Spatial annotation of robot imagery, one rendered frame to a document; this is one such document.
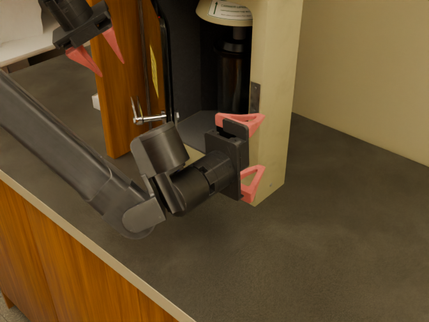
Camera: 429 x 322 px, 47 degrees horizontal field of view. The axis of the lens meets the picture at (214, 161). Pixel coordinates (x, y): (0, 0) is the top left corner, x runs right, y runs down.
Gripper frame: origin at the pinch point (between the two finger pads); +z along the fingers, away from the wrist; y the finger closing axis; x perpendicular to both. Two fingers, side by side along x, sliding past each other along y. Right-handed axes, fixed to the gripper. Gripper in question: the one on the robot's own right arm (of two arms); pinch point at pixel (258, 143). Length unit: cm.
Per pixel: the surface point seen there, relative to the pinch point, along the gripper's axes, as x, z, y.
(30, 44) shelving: 133, 29, -17
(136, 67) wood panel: 46.1, 12.0, -1.1
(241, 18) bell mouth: 16.2, 15.3, 14.2
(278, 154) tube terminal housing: 10.3, 19.2, -15.3
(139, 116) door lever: 20.3, -8.1, 2.1
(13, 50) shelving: 133, 22, -17
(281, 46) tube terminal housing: 8.1, 17.0, 9.8
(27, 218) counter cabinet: 66, -16, -39
